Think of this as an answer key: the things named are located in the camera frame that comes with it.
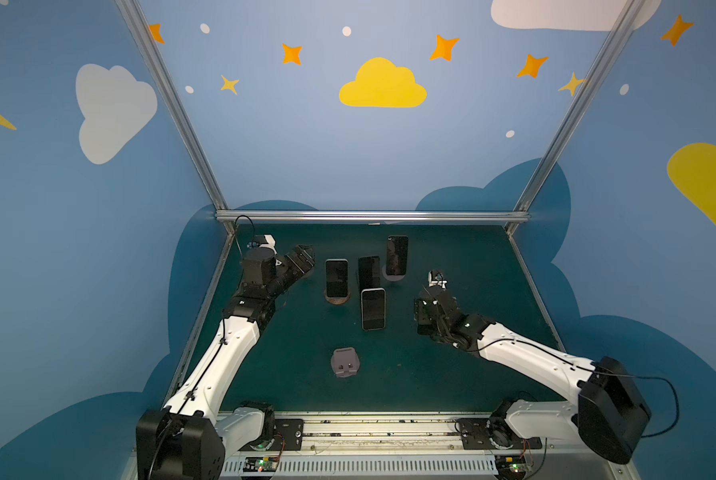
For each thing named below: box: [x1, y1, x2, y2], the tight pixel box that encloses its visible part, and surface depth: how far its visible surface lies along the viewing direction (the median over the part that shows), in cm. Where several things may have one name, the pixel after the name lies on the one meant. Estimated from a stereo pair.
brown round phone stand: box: [324, 288, 351, 305], surface depth 101 cm
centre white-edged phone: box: [361, 287, 386, 331], surface depth 90 cm
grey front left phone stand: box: [331, 347, 360, 378], surface depth 83 cm
